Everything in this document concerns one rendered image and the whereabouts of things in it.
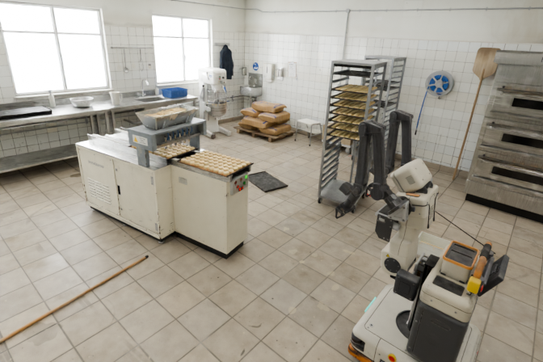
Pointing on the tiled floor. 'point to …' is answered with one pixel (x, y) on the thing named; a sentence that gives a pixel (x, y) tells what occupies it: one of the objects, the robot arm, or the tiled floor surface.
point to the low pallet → (264, 133)
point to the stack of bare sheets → (266, 182)
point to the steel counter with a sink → (146, 101)
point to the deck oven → (511, 139)
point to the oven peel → (483, 61)
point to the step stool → (309, 128)
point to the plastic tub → (431, 245)
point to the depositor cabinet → (128, 189)
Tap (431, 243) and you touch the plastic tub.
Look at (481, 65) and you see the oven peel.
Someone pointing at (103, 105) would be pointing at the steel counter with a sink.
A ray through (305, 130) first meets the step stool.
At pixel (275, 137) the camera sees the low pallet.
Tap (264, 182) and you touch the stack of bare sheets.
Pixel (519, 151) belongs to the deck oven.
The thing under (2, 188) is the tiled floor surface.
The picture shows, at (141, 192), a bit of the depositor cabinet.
